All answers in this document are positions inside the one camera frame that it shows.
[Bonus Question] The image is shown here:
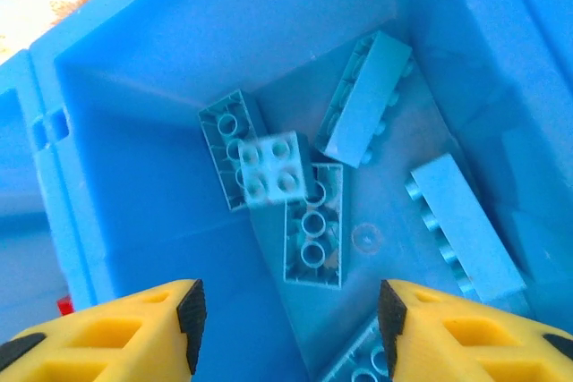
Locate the blue two-by-four lego brick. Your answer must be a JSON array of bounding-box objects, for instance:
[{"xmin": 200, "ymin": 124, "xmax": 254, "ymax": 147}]
[
  {"xmin": 404, "ymin": 153, "xmax": 528, "ymax": 305},
  {"xmin": 314, "ymin": 314, "xmax": 396, "ymax": 382},
  {"xmin": 197, "ymin": 89, "xmax": 270, "ymax": 213},
  {"xmin": 313, "ymin": 30, "xmax": 415, "ymax": 170},
  {"xmin": 282, "ymin": 162, "xmax": 346, "ymax": 289}
]

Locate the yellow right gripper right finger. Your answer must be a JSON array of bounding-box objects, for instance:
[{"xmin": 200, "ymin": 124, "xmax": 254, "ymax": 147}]
[{"xmin": 378, "ymin": 279, "xmax": 573, "ymax": 382}]

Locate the blue two-by-two lego brick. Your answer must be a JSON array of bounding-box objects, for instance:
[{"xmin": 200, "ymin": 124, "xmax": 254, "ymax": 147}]
[{"xmin": 236, "ymin": 131, "xmax": 311, "ymax": 208}]

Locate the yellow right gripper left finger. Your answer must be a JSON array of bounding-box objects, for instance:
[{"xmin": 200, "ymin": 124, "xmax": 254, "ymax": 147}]
[{"xmin": 0, "ymin": 278, "xmax": 208, "ymax": 382}]

